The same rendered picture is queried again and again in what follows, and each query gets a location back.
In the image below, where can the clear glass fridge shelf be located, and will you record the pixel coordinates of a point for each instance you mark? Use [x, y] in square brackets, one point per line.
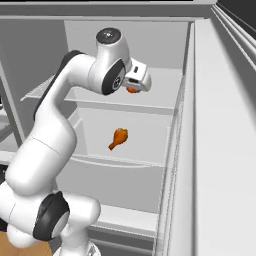
[146, 146]
[160, 96]

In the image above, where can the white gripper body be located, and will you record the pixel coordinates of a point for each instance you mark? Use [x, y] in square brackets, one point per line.
[144, 82]

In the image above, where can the grey open fridge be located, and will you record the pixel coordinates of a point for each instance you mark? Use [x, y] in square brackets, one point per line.
[156, 46]

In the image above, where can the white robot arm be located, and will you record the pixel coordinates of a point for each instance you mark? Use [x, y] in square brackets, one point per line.
[50, 133]

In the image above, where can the orange chicken drumstick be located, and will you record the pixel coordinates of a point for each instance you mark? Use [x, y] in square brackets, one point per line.
[132, 89]
[119, 137]

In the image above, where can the white fridge drawer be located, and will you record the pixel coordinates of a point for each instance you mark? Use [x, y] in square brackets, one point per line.
[133, 220]

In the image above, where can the grey fridge door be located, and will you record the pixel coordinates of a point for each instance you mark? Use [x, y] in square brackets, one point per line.
[216, 150]

